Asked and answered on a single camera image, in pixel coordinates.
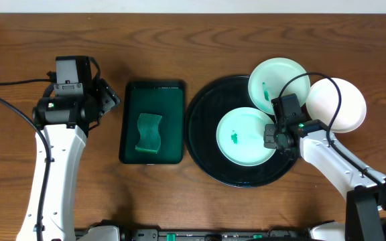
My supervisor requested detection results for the white plate bottom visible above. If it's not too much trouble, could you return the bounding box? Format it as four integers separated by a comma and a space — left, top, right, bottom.
216, 107, 275, 167

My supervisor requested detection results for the white plate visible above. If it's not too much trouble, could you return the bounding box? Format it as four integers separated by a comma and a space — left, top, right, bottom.
247, 58, 311, 115
216, 107, 275, 167
306, 78, 367, 133

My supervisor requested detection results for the white plate top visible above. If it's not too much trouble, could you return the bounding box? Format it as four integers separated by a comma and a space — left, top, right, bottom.
306, 78, 367, 133

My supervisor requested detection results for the green wavy sponge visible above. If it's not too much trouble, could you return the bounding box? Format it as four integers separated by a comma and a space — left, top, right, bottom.
135, 113, 162, 154

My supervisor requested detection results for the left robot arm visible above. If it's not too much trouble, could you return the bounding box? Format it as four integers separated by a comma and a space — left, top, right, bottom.
16, 79, 121, 240

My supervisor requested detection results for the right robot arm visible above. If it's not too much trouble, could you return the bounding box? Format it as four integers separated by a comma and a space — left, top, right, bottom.
264, 119, 386, 241

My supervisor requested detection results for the black rectangular tray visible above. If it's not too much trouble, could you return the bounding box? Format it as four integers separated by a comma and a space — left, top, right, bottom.
119, 80, 185, 165

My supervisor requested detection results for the black round tray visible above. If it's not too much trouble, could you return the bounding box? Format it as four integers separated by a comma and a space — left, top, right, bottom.
184, 75, 296, 187

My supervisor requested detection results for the right black cable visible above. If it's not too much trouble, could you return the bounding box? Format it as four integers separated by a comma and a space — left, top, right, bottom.
277, 72, 386, 215

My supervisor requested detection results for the black cable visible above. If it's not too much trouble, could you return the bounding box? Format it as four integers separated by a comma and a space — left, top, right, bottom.
0, 78, 53, 241
277, 72, 386, 215

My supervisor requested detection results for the left black cable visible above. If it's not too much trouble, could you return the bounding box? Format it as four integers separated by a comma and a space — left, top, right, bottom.
0, 78, 53, 241

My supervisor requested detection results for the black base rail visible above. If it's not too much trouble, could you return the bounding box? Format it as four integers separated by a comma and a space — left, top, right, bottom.
75, 227, 314, 241

